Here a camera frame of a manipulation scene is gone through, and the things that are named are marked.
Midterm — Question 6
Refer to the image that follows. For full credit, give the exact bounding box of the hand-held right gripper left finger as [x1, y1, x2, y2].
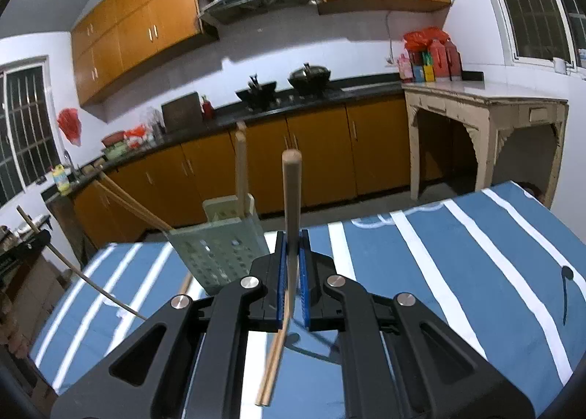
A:
[50, 231, 289, 419]

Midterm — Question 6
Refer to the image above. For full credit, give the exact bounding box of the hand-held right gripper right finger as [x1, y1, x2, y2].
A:
[297, 230, 536, 419]

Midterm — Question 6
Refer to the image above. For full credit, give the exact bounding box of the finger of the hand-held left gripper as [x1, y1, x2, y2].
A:
[22, 228, 52, 261]

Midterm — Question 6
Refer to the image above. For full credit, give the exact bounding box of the green perforated chopstick holder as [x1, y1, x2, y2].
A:
[168, 194, 271, 296]

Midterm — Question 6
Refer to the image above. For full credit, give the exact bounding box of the black wok with utensils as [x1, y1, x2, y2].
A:
[235, 74, 278, 109]

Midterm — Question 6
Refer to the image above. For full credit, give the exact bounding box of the cardboard box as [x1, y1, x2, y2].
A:
[11, 254, 67, 333]

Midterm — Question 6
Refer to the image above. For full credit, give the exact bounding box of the yellow detergent bottle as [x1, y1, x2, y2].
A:
[52, 164, 71, 193]

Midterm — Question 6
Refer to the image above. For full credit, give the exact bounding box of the hanging red plastic bag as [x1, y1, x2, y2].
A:
[56, 108, 82, 146]

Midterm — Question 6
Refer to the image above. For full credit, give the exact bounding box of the row of wooden base cabinets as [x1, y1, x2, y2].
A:
[73, 94, 413, 250]

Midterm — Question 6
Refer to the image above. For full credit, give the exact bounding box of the blue white striped tablecloth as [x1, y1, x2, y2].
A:
[28, 180, 586, 419]

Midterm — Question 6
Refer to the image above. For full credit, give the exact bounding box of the red and white plastic bag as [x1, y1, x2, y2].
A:
[125, 124, 149, 147]

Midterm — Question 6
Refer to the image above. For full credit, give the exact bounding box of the dark wooden cutting board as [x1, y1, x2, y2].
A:
[161, 92, 204, 132]

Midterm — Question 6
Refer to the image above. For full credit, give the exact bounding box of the black kitchen countertop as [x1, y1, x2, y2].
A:
[43, 78, 406, 205]

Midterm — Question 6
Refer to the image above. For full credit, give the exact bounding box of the black wok with lid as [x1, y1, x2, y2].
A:
[288, 62, 331, 95]

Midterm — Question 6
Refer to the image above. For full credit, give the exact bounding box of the pink bottle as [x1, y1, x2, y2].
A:
[397, 53, 414, 83]

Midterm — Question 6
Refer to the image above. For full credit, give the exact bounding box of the cream wooden side table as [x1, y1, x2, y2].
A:
[402, 81, 570, 209]

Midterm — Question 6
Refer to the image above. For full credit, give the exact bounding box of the large red oil bottle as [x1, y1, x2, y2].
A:
[428, 39, 449, 82]
[444, 37, 463, 81]

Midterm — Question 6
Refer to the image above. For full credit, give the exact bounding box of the red bag over bottles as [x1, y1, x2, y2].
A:
[403, 27, 452, 51]

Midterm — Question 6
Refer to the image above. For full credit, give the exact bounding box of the barred window with white frame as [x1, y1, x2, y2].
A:
[467, 0, 586, 67]
[0, 55, 62, 207]

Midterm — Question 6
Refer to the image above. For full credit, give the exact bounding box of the row of wooden wall cabinets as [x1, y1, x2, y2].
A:
[71, 0, 452, 109]

